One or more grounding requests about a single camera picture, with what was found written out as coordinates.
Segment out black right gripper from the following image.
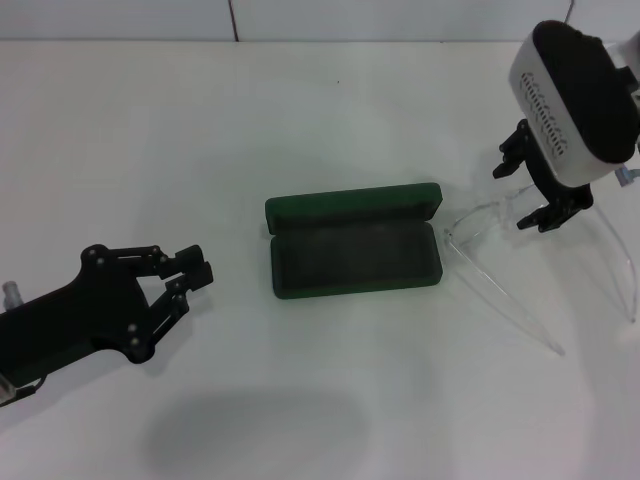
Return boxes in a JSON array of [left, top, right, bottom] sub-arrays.
[[492, 118, 595, 235]]

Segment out clear plastic glasses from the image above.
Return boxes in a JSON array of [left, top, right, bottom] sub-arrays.
[[442, 184, 640, 357]]

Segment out green glasses case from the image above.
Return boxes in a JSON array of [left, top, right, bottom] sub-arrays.
[[264, 182, 445, 301]]

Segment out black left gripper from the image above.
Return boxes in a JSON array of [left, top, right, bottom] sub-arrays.
[[0, 243, 215, 396]]

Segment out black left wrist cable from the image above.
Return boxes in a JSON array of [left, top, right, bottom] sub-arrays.
[[0, 377, 47, 407]]

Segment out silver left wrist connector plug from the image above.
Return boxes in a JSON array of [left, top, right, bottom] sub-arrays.
[[0, 281, 25, 310]]

